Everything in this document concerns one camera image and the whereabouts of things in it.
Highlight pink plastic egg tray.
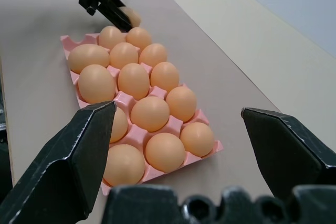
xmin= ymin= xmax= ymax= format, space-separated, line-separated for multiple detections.
xmin=60 ymin=33 xmax=224 ymax=197

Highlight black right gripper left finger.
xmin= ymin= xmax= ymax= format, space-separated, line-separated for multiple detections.
xmin=0 ymin=101 xmax=117 ymax=224

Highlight brown egg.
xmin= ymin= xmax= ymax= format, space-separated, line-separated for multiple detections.
xmin=150 ymin=61 xmax=181 ymax=94
xmin=98 ymin=26 xmax=127 ymax=49
xmin=102 ymin=144 xmax=146 ymax=187
xmin=165 ymin=86 xmax=198 ymax=123
xmin=130 ymin=96 xmax=171 ymax=133
xmin=68 ymin=44 xmax=110 ymax=74
xmin=125 ymin=27 xmax=153 ymax=51
xmin=108 ymin=106 xmax=129 ymax=144
xmin=139 ymin=43 xmax=168 ymax=69
xmin=109 ymin=42 xmax=140 ymax=70
xmin=117 ymin=62 xmax=150 ymax=101
xmin=78 ymin=64 xmax=116 ymax=104
xmin=180 ymin=122 xmax=215 ymax=157
xmin=145 ymin=132 xmax=186 ymax=173
xmin=122 ymin=6 xmax=143 ymax=28

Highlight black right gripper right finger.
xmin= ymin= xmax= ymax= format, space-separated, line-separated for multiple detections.
xmin=240 ymin=107 xmax=336 ymax=199

